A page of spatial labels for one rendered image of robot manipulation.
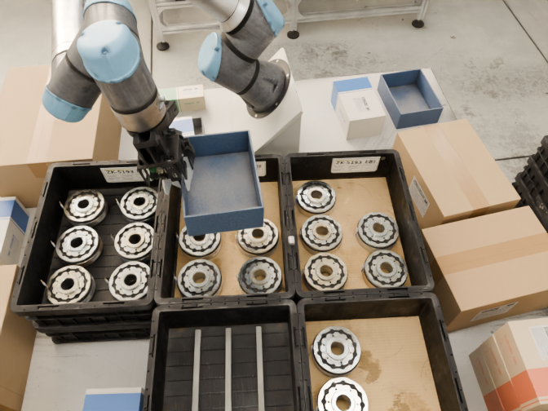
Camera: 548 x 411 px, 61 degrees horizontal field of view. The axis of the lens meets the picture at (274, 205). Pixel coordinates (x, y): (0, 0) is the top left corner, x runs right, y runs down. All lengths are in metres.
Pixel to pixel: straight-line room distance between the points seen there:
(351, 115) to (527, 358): 0.85
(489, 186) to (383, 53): 1.87
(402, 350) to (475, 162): 0.57
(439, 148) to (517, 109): 1.62
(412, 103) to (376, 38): 1.51
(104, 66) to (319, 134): 1.01
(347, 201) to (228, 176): 0.39
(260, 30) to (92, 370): 0.93
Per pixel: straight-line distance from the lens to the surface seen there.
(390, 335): 1.10
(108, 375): 1.24
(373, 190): 1.28
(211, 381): 1.05
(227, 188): 0.97
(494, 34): 3.47
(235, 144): 1.01
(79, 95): 0.82
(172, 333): 1.10
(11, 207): 1.46
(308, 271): 1.10
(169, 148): 0.80
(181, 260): 1.16
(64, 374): 1.28
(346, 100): 1.56
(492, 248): 1.24
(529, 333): 1.10
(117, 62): 0.66
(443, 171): 1.33
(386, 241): 1.17
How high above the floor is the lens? 1.84
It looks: 56 degrees down
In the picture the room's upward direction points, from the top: straight up
